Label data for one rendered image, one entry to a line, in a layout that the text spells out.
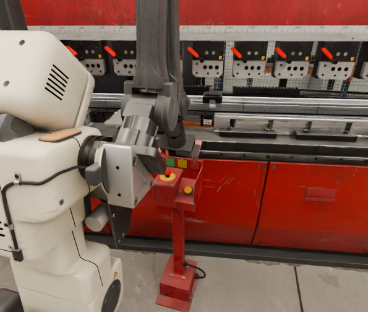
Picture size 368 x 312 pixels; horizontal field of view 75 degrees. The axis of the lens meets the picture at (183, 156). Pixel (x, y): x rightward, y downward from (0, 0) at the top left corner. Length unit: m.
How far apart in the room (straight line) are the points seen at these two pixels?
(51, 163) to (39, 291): 0.42
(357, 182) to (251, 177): 0.55
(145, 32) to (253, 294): 1.52
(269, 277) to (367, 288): 0.57
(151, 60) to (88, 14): 0.92
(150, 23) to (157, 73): 0.08
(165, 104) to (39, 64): 0.21
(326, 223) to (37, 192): 1.54
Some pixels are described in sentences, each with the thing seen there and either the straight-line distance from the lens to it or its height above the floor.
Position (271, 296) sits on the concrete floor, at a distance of 1.72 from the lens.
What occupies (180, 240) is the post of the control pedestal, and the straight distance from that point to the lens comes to 1.35.
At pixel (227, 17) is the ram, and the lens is 1.26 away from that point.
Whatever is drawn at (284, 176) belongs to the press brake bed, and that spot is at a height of 0.68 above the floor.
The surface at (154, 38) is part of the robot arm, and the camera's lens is 0.49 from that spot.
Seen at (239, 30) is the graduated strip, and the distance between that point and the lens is 1.27.
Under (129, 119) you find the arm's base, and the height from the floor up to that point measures 1.24.
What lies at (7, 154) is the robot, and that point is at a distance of 0.44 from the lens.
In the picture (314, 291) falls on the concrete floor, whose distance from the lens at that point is 1.83.
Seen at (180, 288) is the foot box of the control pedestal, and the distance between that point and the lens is 1.53.
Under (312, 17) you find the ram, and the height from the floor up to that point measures 1.43.
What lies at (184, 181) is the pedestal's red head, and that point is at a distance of 1.17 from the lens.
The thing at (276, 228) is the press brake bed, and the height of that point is 0.31.
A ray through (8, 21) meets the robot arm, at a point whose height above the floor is 1.40.
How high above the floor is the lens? 1.39
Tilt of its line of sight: 28 degrees down
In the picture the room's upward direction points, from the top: straight up
